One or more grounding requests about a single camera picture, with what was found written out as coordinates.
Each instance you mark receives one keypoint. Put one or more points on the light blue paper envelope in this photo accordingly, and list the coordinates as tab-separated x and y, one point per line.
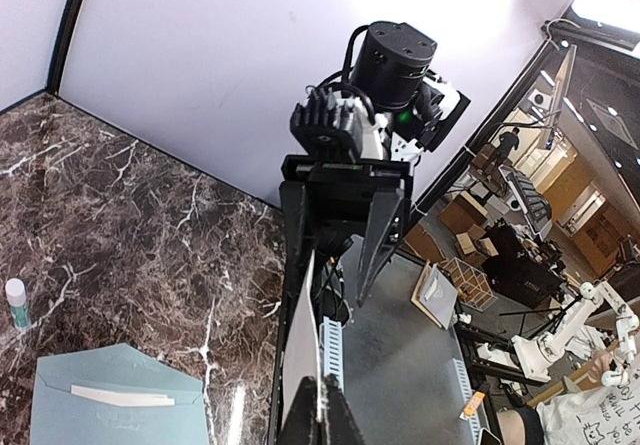
58	417

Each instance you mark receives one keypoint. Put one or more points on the white industrial robot arm background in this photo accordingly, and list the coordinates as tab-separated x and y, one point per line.
438	397

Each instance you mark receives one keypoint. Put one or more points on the beige lined letter paper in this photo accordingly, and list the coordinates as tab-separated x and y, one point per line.
122	399

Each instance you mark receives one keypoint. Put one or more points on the white slotted cable duct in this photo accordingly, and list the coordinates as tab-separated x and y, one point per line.
332	350

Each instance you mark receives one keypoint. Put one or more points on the black right corner frame post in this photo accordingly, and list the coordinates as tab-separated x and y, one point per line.
62	44

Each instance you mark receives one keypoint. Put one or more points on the spare gray paper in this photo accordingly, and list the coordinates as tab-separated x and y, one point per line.
302	355

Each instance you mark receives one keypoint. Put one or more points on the white green glue stick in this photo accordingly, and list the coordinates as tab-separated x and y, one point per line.
16	296

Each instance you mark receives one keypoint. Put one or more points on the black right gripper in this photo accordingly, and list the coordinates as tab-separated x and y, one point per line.
370	197

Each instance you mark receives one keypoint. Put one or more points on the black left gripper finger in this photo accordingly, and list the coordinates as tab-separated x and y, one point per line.
320	414

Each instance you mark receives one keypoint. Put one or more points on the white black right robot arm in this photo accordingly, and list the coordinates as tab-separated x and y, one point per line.
415	110

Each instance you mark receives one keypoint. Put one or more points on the gray board on floor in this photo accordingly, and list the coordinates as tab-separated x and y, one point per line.
435	296

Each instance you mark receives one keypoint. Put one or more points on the wooden crate frame background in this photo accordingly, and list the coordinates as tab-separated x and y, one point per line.
472	284

